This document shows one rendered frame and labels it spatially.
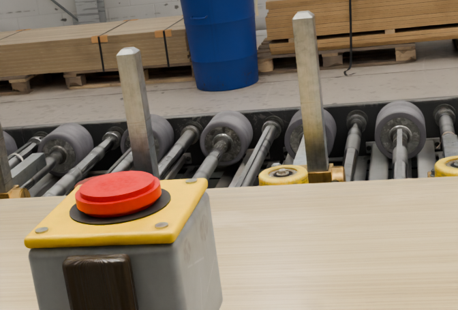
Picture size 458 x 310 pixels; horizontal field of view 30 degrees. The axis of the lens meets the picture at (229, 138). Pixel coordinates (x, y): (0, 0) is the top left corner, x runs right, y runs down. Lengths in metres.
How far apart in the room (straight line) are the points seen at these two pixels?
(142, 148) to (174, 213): 1.19
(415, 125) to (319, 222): 0.72
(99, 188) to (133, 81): 1.15
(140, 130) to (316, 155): 0.32
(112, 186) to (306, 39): 1.09
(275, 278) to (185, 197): 0.65
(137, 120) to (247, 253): 0.51
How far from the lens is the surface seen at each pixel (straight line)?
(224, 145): 1.92
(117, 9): 8.00
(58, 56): 6.85
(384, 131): 1.89
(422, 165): 1.87
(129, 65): 1.54
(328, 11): 6.28
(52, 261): 0.39
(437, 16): 6.29
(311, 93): 1.48
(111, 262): 0.37
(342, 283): 1.02
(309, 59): 1.47
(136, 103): 1.55
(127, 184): 0.40
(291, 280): 1.04
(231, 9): 5.94
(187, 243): 0.39
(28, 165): 1.90
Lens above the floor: 1.36
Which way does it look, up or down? 16 degrees down
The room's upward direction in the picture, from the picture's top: 7 degrees counter-clockwise
